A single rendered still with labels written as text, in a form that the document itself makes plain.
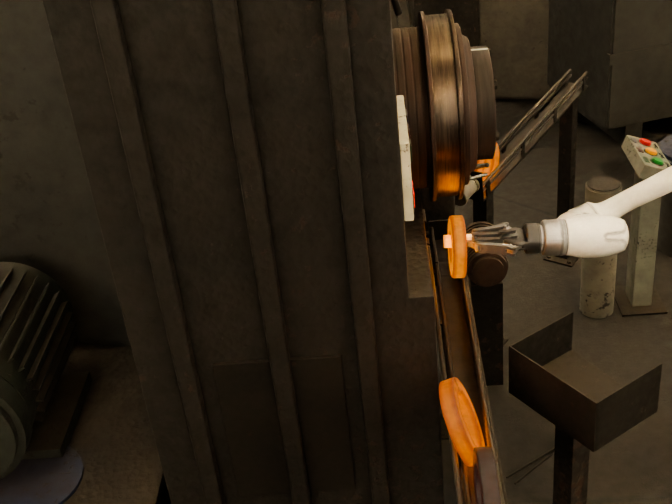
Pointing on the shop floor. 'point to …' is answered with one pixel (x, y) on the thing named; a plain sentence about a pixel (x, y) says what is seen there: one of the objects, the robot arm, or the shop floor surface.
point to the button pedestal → (642, 239)
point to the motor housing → (488, 305)
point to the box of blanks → (614, 59)
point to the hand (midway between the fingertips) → (457, 240)
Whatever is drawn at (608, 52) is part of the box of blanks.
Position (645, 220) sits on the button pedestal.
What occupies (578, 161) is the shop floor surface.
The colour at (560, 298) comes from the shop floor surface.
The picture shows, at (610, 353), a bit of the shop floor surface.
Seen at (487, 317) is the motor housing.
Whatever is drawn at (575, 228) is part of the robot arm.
